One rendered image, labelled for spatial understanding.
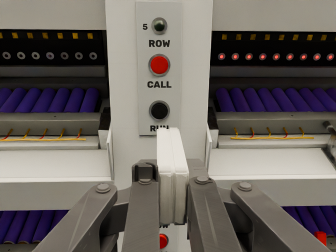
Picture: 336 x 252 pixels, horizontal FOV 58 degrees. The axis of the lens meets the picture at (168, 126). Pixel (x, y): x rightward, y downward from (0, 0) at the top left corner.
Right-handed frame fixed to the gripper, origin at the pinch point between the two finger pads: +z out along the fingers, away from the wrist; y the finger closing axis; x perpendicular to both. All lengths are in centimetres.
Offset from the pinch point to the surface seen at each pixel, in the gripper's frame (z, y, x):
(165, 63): 11.4, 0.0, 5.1
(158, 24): 11.4, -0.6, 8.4
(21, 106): 22.1, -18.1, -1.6
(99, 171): 13.3, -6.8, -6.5
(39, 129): 18.9, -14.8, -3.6
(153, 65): 11.4, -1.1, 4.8
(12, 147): 16.6, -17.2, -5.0
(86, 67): 29.0, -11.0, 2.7
